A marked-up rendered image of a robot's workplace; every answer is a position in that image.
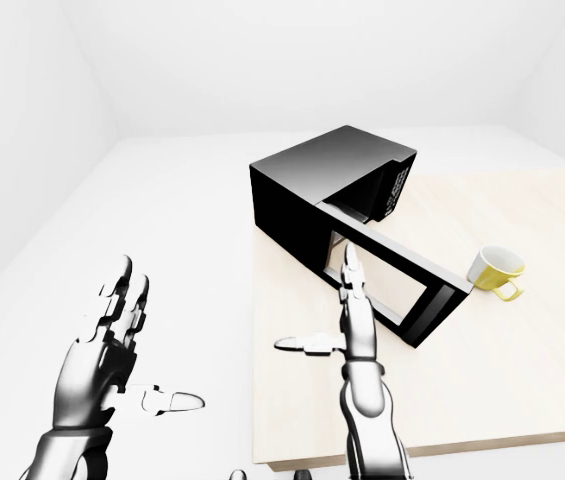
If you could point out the small dark rounded shape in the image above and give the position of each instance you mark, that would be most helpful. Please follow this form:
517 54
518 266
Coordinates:
303 474
237 474

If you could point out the black microwave body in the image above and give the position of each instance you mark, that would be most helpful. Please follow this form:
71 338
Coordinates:
332 190

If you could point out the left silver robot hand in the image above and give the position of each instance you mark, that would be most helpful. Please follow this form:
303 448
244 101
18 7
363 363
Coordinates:
79 372

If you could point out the yellow and white mug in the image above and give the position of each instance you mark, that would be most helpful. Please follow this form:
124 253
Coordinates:
497 272

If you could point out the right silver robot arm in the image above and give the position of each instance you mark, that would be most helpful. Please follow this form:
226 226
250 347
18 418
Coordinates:
372 425

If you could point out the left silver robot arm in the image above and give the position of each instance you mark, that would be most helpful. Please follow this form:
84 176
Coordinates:
59 457

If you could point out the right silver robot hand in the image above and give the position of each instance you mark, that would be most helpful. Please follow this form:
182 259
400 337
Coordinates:
359 325

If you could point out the black microwave door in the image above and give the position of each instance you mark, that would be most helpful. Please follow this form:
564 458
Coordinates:
397 280

